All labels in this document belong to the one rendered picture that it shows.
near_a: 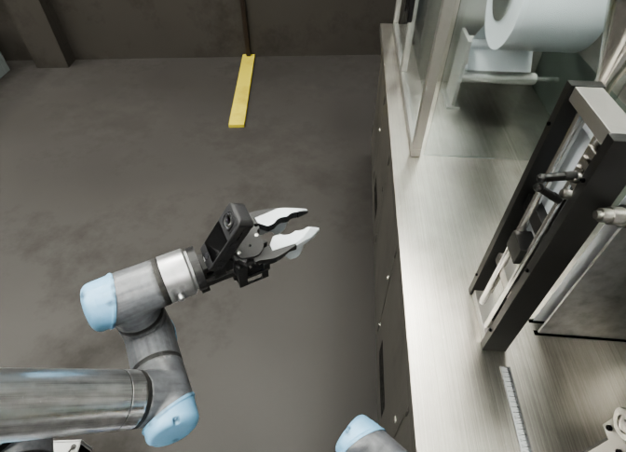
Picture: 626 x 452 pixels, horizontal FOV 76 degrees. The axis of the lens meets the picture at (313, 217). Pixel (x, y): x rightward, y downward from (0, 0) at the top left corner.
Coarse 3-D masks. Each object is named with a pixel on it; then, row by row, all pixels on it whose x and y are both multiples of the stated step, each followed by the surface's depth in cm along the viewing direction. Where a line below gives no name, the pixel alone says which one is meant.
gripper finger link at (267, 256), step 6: (288, 246) 64; (294, 246) 64; (264, 252) 63; (270, 252) 63; (276, 252) 63; (282, 252) 63; (288, 252) 64; (258, 258) 62; (264, 258) 62; (270, 258) 62; (276, 258) 63; (258, 264) 62
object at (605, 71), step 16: (608, 0) 78; (608, 16) 79; (624, 16) 76; (608, 32) 80; (624, 32) 78; (608, 48) 82; (624, 48) 80; (608, 64) 84; (624, 64) 82; (608, 80) 86
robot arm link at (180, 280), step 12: (180, 252) 61; (168, 264) 59; (180, 264) 59; (168, 276) 58; (180, 276) 59; (192, 276) 60; (168, 288) 58; (180, 288) 59; (192, 288) 60; (180, 300) 60
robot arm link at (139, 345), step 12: (156, 324) 62; (168, 324) 65; (132, 336) 61; (144, 336) 62; (156, 336) 62; (168, 336) 63; (132, 348) 61; (144, 348) 60; (156, 348) 60; (168, 348) 61; (132, 360) 60
